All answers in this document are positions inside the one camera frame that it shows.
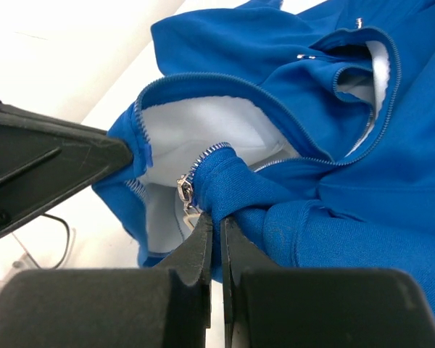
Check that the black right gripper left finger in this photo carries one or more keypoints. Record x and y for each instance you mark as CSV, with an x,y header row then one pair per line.
x,y
164,306

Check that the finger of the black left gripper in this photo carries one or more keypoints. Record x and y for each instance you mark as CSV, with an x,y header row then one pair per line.
x,y
45,160

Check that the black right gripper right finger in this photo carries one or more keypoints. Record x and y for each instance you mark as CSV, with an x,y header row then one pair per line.
x,y
266,305

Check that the blue zip-up jacket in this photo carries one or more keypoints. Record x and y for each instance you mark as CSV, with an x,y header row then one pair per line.
x,y
315,130

